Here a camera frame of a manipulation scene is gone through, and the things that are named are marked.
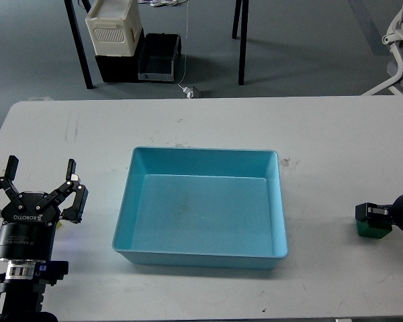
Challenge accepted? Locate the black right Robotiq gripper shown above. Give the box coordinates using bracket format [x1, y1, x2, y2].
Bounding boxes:
[355, 195, 403, 231]

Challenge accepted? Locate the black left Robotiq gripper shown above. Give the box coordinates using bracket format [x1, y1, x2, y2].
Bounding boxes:
[0, 155, 88, 262]

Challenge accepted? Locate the green cube block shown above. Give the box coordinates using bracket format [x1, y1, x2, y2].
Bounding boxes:
[356, 221, 392, 239]

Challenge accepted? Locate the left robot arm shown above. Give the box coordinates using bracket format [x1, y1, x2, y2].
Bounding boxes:
[0, 156, 88, 321]

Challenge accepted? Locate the black storage box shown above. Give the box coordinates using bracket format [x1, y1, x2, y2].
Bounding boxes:
[95, 30, 145, 83]

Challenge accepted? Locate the open black tray box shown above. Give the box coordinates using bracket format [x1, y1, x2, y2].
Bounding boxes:
[138, 33, 181, 83]

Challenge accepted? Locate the light blue plastic bin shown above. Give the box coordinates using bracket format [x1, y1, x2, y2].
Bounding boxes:
[112, 147, 288, 270]

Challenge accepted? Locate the white office chair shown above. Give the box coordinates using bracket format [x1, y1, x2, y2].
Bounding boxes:
[363, 4, 403, 96]

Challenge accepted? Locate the white power adapter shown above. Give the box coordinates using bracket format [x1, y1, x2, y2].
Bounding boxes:
[182, 87, 203, 99]

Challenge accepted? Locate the white plastic crate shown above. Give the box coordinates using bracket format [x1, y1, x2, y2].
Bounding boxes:
[85, 0, 142, 57]

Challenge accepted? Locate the black table leg left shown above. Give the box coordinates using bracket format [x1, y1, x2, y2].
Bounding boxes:
[64, 0, 94, 90]

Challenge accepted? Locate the black table leg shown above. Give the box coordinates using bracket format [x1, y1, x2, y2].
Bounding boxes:
[64, 0, 94, 90]
[232, 0, 242, 40]
[238, 0, 249, 85]

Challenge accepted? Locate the black table leg rear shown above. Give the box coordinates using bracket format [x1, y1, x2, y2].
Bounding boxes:
[232, 0, 242, 40]

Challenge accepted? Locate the black table leg right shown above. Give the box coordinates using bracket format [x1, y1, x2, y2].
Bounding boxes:
[238, 0, 249, 85]

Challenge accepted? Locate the white hanging cable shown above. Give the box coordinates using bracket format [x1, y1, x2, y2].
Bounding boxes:
[178, 0, 190, 90]

